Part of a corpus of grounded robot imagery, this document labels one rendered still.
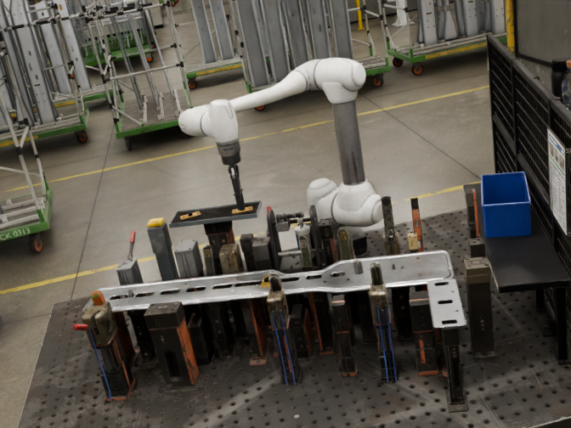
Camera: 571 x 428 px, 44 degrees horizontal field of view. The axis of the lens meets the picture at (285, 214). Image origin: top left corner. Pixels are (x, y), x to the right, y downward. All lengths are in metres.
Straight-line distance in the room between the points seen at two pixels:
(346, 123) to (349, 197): 0.33
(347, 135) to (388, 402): 1.19
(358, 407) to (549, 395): 0.60
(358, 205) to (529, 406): 1.20
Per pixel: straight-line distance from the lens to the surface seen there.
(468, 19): 10.49
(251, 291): 2.55
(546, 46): 5.04
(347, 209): 3.13
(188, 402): 2.60
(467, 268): 2.38
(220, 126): 2.70
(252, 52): 9.41
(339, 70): 2.95
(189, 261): 2.75
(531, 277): 2.37
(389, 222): 2.63
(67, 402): 2.84
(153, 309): 2.55
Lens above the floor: 2.19
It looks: 22 degrees down
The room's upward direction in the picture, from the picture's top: 11 degrees counter-clockwise
